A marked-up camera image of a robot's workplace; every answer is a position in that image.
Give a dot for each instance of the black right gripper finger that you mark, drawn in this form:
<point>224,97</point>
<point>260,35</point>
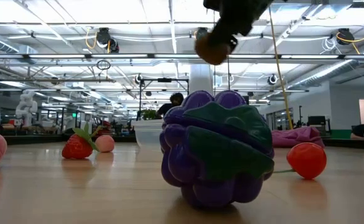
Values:
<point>223,31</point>
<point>233,43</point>

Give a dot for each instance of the brown kiwi toy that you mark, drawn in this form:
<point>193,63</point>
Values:
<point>211,51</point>

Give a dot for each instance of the purple grape bunch toy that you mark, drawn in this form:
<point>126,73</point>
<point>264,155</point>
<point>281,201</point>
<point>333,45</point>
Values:
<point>181,155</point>

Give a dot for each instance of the red cherry toy green stem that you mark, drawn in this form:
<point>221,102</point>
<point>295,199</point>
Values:
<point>307,160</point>

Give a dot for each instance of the red strawberry toy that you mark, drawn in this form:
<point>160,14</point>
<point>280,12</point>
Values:
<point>76,147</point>

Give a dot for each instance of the clear plastic tupperware container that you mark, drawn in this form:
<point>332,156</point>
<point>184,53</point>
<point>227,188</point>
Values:
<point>147,133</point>

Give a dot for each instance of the green potted plant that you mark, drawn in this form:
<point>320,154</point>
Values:
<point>150,114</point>

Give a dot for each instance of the magenta cloth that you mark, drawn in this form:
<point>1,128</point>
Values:
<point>293,137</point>

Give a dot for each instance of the black equipment cart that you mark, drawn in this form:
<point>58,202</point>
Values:
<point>317,120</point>

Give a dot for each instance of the long linear ceiling light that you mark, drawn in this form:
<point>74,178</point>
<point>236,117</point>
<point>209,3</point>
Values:
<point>76,56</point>

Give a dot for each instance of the black metal frame stand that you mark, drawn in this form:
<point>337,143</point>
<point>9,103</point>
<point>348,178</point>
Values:
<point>164,80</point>

